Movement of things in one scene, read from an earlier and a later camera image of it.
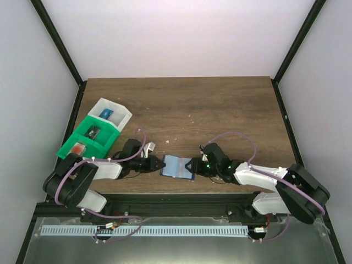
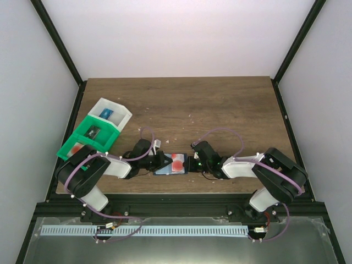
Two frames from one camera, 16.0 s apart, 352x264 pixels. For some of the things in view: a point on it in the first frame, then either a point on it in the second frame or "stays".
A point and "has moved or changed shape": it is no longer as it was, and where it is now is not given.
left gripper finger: [155, 164] to [163, 160]
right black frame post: [312, 16] stays
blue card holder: [175, 166] has moved or changed shape
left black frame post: [43, 13] stays
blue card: [106, 114] stays
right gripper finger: [191, 165] stays
